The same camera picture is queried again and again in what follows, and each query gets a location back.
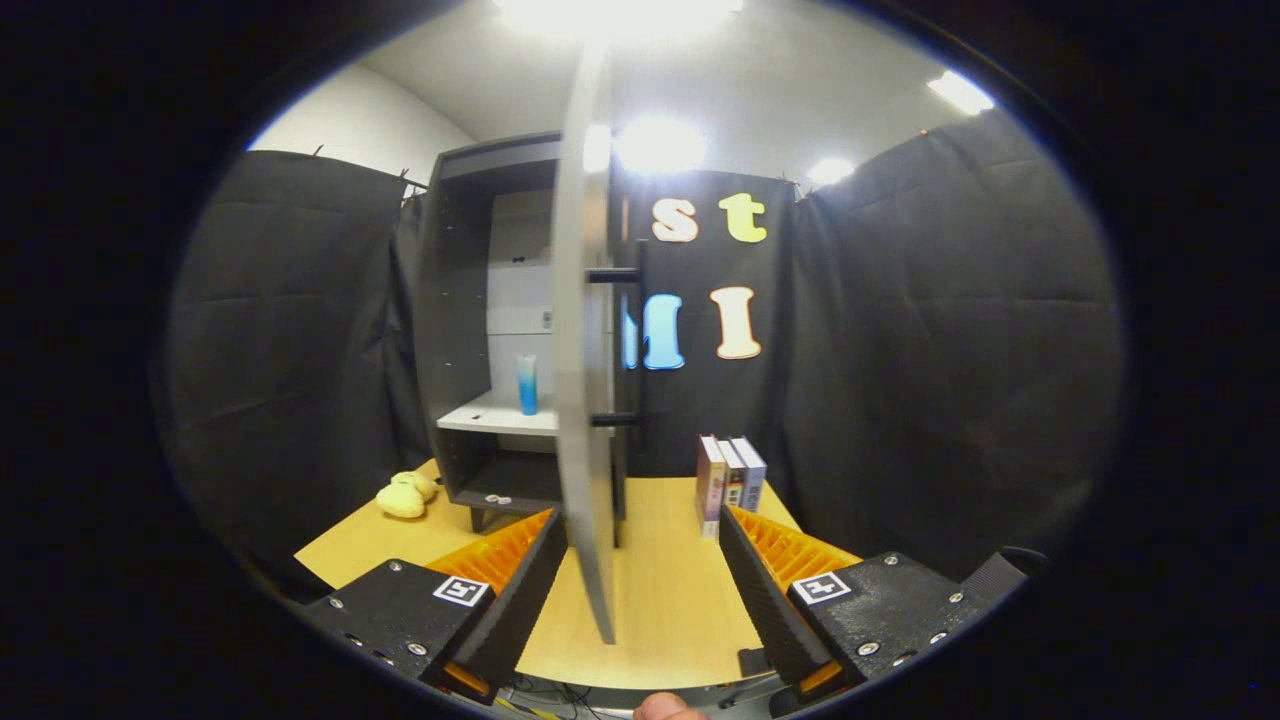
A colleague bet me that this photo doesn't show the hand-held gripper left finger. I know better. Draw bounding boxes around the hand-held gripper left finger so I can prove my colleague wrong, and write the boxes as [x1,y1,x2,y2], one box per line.
[295,506,568,706]

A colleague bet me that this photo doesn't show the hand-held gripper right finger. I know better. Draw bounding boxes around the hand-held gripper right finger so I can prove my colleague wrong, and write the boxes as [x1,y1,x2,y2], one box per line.
[718,503,1001,706]

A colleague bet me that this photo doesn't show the black door handle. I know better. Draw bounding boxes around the black door handle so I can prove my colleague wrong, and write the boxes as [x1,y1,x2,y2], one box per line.
[585,240,647,431]

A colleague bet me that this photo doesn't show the grey blue book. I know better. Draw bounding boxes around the grey blue book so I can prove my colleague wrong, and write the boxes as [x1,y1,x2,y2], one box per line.
[731,436,769,515]

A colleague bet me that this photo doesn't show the white book red print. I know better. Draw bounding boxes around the white book red print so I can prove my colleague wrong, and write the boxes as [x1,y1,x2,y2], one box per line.
[716,438,747,513]

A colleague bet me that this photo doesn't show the yellow plush toy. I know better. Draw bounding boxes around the yellow plush toy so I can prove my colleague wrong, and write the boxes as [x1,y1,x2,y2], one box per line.
[375,470,440,520]

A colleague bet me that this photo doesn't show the dark grey cabinet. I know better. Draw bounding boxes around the dark grey cabinet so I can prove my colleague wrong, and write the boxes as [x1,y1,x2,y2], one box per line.
[414,132,643,536]

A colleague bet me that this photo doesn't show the black backdrop cloth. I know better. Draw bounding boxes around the black backdrop cloth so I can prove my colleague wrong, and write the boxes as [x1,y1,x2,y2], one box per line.
[165,108,1126,601]

